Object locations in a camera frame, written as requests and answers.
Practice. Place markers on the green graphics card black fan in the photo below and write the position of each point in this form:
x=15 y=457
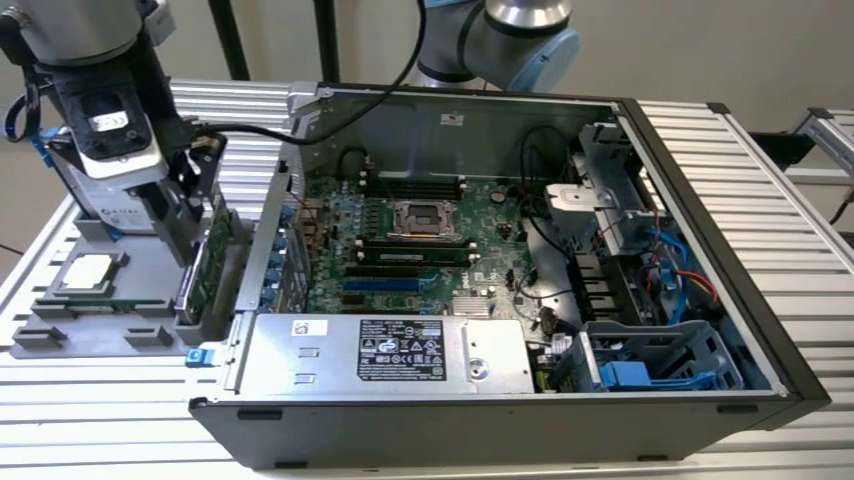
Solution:
x=214 y=260

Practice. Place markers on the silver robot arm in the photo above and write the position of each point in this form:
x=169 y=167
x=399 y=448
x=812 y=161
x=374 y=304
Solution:
x=461 y=45

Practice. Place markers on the black pole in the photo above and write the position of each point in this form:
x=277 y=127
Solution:
x=327 y=40
x=230 y=40

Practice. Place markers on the black case latch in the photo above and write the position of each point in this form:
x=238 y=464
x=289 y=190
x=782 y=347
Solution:
x=283 y=166

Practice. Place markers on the hard disk in blue carrier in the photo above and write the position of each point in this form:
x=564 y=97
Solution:
x=114 y=215

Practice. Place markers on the silver CPU chip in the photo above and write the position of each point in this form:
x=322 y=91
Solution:
x=90 y=272

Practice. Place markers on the grey parts rack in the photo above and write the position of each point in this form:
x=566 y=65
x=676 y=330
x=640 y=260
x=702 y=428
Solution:
x=143 y=295

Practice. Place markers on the CPU socket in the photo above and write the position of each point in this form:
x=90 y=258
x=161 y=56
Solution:
x=423 y=217

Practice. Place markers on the black expansion slot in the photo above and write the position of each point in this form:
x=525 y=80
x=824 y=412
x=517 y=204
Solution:
x=383 y=272

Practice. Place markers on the green RAM stick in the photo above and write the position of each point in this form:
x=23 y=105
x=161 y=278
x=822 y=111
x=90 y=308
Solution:
x=407 y=257

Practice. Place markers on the blue expansion slot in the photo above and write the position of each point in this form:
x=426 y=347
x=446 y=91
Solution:
x=383 y=286

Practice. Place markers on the blue case latch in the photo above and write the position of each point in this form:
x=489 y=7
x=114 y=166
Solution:
x=197 y=357

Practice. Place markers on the green motherboard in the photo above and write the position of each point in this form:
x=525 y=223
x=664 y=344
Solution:
x=494 y=240

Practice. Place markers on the silver power supply unit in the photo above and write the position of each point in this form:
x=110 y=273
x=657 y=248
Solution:
x=334 y=370

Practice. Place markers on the small silver heatsink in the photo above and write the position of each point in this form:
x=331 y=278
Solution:
x=474 y=306

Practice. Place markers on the metal drive cage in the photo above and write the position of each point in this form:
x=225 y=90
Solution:
x=621 y=200

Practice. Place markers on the open grey PC case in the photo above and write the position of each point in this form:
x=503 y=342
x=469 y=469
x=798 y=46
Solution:
x=467 y=435

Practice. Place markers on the blue plastic drive latch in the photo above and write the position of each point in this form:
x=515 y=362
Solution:
x=624 y=375

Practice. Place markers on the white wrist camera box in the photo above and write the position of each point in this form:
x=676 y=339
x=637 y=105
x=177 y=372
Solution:
x=123 y=162

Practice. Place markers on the black bracket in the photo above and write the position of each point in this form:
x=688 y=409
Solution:
x=781 y=147

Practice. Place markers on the aluminium frame table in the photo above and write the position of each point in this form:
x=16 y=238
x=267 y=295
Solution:
x=828 y=130

